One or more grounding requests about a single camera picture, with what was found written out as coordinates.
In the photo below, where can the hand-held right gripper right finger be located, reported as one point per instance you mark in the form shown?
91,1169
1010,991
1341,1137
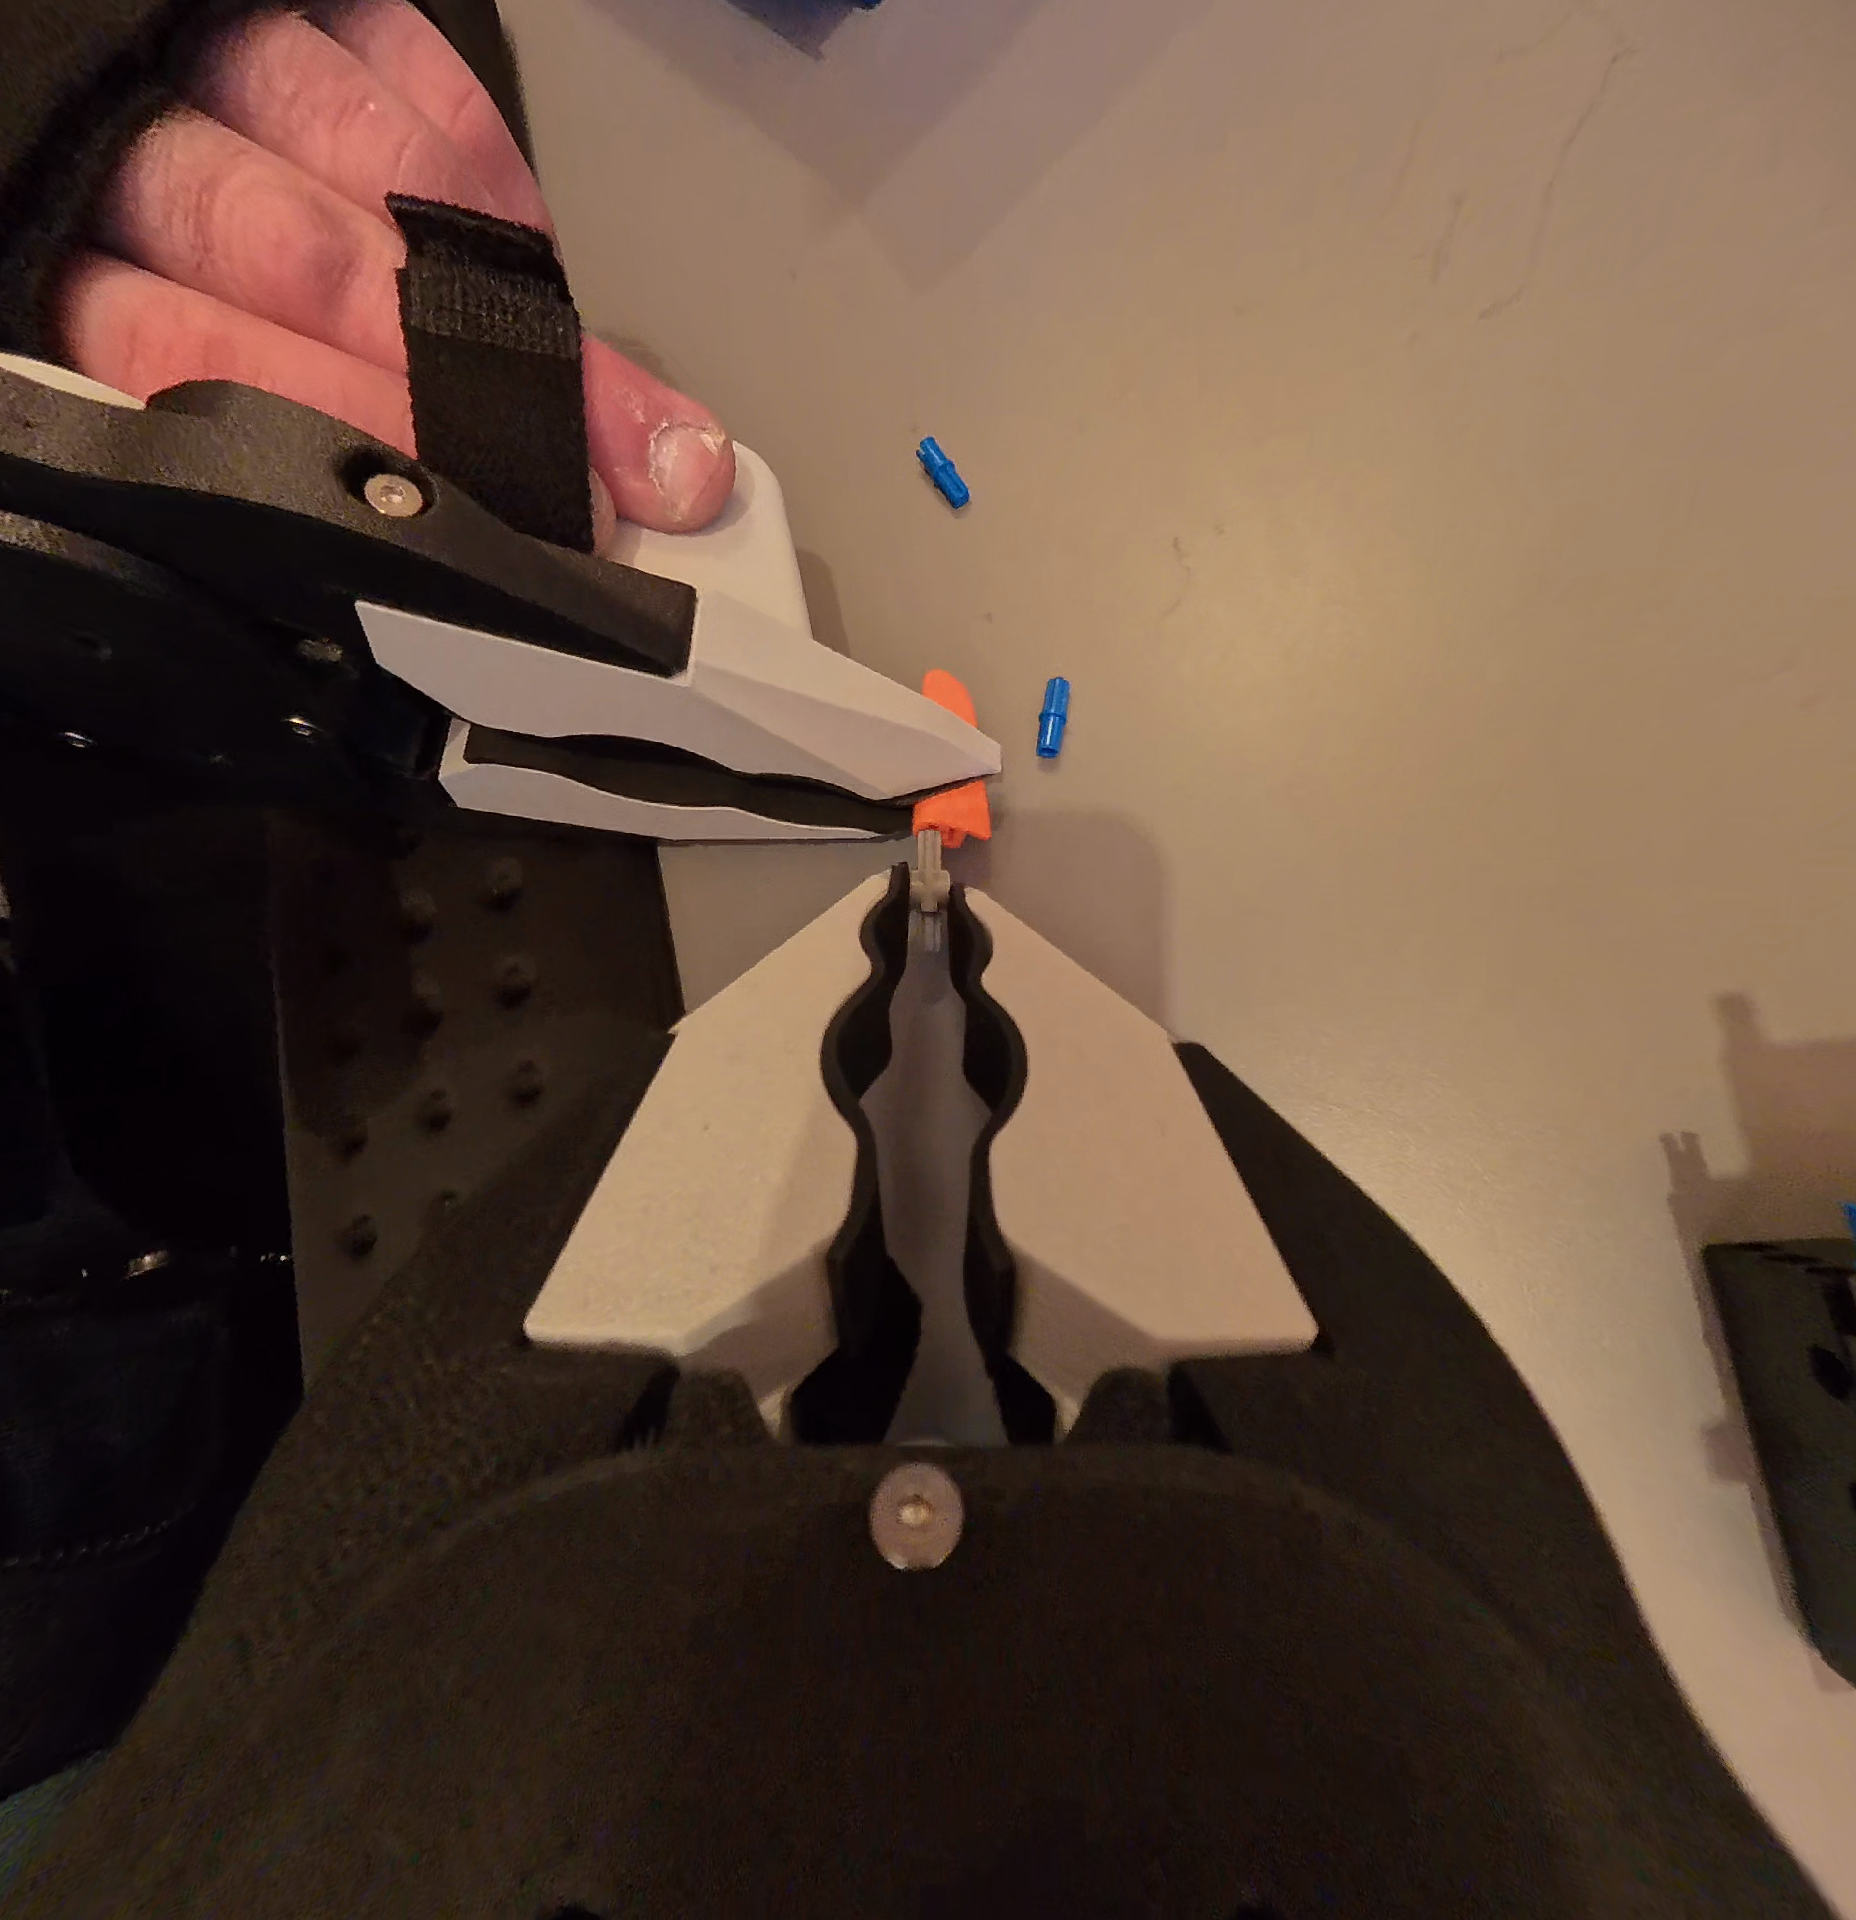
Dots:
1139,1201

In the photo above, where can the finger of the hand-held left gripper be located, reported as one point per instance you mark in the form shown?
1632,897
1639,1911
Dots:
809,706
569,796

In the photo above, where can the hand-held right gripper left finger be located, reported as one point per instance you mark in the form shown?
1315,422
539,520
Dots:
686,1201

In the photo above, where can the orange pointed plastic piece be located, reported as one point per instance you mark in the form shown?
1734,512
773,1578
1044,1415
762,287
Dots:
959,817

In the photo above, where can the grey plastic pin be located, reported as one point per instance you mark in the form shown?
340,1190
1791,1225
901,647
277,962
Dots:
934,886

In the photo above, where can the person's left hand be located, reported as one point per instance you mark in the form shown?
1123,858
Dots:
268,224

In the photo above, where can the blue plastic pin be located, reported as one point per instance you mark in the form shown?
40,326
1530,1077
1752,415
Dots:
1051,717
943,470

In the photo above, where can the black dimpled panel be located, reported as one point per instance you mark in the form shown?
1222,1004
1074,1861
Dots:
464,1052

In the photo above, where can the toy building-block model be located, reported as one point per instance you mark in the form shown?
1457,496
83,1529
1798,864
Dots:
1814,1425

